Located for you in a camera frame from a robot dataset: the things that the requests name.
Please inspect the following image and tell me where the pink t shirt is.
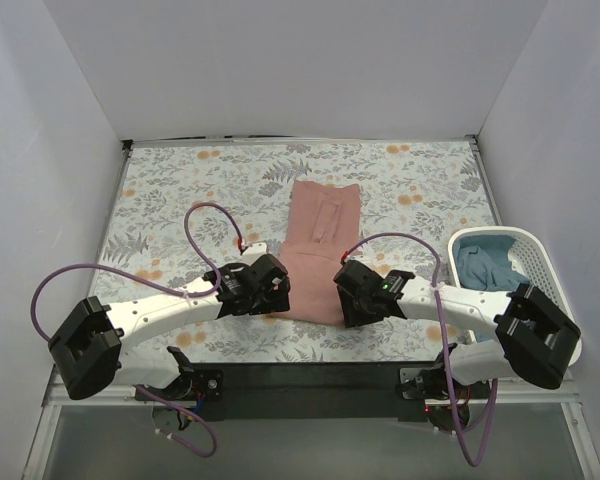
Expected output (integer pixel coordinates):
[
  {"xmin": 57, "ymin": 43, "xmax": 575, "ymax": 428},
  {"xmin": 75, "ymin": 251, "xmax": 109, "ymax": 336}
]
[{"xmin": 279, "ymin": 181, "xmax": 361, "ymax": 326}]

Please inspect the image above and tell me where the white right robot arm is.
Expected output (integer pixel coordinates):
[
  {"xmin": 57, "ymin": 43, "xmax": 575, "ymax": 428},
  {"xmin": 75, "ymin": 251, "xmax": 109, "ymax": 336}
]
[{"xmin": 334, "ymin": 260, "xmax": 581, "ymax": 400}]

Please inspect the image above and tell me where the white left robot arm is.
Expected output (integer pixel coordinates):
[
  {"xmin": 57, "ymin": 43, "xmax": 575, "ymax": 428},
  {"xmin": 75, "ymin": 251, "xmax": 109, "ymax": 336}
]
[{"xmin": 48, "ymin": 253, "xmax": 291, "ymax": 400}]

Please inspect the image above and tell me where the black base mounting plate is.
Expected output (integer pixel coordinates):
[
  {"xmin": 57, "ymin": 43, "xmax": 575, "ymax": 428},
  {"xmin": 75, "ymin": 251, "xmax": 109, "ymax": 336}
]
[{"xmin": 134, "ymin": 362, "xmax": 453, "ymax": 430}]

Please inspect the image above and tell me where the floral patterned table mat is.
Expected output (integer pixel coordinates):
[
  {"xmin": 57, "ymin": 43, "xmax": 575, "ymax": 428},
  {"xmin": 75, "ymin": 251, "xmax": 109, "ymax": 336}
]
[{"xmin": 93, "ymin": 141, "xmax": 494, "ymax": 363}]

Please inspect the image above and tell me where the blue t shirt in basket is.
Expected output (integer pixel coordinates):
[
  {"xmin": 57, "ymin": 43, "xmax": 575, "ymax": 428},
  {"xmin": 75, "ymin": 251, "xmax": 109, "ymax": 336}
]
[{"xmin": 452, "ymin": 235, "xmax": 529, "ymax": 292}]

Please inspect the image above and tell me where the white plastic laundry basket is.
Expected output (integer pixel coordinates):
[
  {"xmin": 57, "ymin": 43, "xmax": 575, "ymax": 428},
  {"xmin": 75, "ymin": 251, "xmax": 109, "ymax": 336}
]
[{"xmin": 447, "ymin": 226, "xmax": 581, "ymax": 346}]

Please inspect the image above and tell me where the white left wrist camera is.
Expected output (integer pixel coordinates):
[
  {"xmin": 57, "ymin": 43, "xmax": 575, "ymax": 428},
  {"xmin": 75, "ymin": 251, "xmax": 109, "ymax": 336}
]
[{"xmin": 239, "ymin": 242, "xmax": 268, "ymax": 264}]

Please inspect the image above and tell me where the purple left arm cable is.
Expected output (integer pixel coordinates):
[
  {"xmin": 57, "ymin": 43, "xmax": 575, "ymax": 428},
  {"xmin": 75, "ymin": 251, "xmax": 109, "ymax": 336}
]
[{"xmin": 32, "ymin": 202, "xmax": 246, "ymax": 459}]

